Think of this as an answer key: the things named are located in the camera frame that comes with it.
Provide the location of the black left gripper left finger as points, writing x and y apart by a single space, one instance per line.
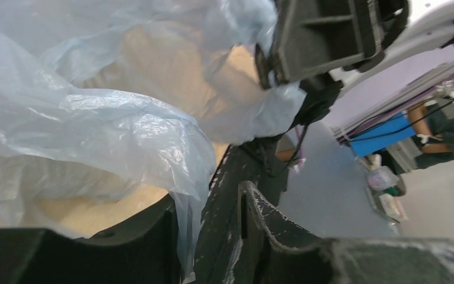
141 249

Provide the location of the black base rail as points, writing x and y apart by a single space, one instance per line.
220 255

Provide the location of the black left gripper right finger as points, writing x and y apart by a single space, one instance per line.
280 251

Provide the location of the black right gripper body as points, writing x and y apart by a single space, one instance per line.
314 37

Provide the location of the light blue plastic trash bag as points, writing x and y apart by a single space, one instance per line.
102 99

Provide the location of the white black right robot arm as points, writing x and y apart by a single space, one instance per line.
429 27

